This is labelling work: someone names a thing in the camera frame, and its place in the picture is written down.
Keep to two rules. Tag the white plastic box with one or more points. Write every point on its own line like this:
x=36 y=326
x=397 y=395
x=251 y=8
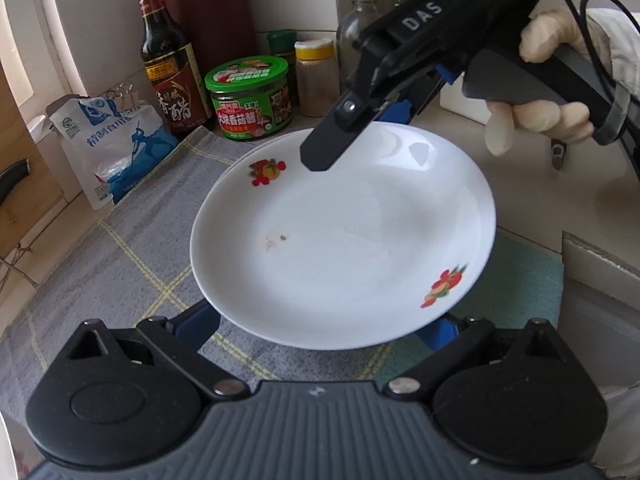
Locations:
x=465 y=110

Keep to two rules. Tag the green cap spice jar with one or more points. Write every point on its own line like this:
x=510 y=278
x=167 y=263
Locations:
x=282 y=42

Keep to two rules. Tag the white blue salt bag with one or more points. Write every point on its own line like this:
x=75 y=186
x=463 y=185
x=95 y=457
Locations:
x=120 y=160

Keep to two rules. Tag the grey checked cloth mat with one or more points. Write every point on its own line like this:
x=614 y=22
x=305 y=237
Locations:
x=125 y=260

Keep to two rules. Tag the dark vinegar bottle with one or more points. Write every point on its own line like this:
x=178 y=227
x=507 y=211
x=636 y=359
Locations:
x=170 y=85

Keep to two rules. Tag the clear bottle red cap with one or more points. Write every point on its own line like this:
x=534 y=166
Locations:
x=355 y=25

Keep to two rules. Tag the person's right hand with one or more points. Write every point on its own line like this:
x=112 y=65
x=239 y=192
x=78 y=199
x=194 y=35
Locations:
x=550 y=30

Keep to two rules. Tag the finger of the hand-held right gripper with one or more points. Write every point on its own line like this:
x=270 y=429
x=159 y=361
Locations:
x=325 y=145
x=402 y=112

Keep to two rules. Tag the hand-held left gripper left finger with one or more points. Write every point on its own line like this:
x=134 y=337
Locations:
x=195 y=325

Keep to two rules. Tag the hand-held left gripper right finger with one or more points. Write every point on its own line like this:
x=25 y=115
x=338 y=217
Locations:
x=440 y=332

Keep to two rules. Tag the green lid sauce jar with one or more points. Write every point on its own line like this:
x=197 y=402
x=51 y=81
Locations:
x=250 y=105

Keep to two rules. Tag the dark red knife block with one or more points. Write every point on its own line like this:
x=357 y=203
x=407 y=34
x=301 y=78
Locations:
x=215 y=35

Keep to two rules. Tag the yellow cap spice jar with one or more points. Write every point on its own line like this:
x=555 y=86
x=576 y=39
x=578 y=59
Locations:
x=315 y=85

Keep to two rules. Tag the wooden cutting board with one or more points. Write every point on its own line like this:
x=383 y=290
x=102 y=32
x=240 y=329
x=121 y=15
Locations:
x=42 y=175

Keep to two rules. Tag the white plate fruit print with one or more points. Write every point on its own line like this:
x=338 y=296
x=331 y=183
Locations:
x=350 y=240

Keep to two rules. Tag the small metal tool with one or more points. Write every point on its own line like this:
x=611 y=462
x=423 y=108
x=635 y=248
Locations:
x=557 y=155

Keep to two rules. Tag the person's right forearm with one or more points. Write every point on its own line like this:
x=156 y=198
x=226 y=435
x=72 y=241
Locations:
x=625 y=50

